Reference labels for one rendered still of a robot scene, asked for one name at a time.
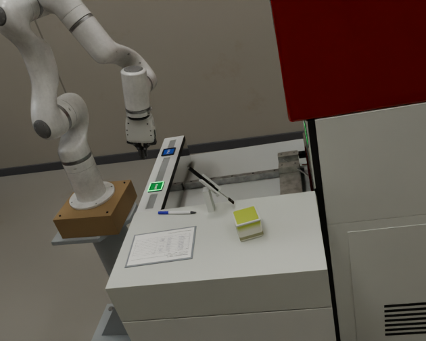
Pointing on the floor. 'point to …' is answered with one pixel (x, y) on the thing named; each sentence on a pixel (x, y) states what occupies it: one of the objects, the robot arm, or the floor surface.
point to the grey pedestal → (108, 319)
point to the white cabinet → (239, 327)
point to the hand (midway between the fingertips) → (143, 153)
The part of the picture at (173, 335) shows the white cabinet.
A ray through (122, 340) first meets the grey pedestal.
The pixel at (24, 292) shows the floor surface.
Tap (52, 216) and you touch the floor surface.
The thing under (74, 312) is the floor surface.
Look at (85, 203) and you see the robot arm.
